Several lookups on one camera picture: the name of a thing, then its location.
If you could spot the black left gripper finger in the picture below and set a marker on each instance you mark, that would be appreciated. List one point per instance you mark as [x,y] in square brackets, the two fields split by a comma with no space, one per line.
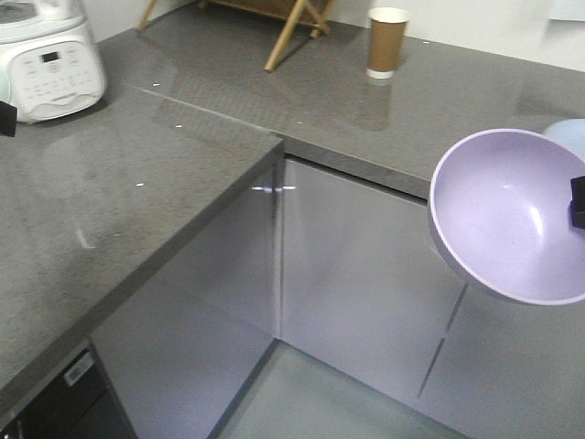
[8,119]

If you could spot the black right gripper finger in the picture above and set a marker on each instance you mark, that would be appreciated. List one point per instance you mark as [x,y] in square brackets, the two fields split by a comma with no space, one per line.
[577,203]

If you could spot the purple plastic bowl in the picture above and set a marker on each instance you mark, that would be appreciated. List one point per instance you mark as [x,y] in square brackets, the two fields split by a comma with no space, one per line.
[500,216]

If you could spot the mint green plastic spoon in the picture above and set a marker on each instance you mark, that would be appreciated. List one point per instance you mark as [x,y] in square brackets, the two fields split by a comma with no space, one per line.
[4,88]

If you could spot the light blue plate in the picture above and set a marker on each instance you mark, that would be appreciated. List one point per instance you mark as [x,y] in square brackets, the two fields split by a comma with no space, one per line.
[567,132]

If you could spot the brown paper cup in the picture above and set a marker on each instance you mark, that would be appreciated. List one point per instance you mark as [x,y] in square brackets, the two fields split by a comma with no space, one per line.
[387,29]

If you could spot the white blender appliance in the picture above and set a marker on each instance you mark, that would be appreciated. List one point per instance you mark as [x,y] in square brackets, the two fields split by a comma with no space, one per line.
[50,58]

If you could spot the white paper sheet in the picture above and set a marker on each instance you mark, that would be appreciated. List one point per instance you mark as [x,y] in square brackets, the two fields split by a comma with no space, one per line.
[567,10]

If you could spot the grey cabinet door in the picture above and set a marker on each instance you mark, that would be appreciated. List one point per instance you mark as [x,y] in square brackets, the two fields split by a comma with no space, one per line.
[364,289]

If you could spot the black built-in dishwasher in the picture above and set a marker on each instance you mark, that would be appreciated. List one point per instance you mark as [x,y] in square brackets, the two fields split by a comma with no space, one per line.
[77,403]

